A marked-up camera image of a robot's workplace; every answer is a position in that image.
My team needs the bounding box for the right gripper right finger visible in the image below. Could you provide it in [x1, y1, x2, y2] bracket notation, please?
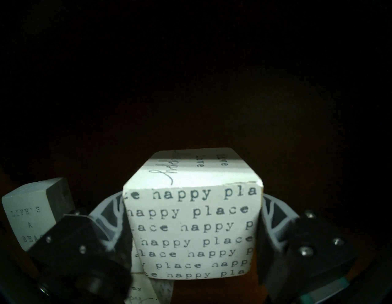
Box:
[256, 193, 359, 303]

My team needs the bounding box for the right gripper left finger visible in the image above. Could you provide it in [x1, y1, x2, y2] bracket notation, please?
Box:
[28, 192, 134, 272]

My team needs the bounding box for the grey cube life's a beach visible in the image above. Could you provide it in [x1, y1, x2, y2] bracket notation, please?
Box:
[1, 177, 76, 252]

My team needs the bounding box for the white cube happy place print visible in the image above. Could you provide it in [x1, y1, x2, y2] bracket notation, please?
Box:
[122, 147, 264, 280]

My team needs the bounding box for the white cube my happy place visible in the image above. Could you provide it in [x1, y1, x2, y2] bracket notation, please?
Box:
[125, 267, 175, 304]

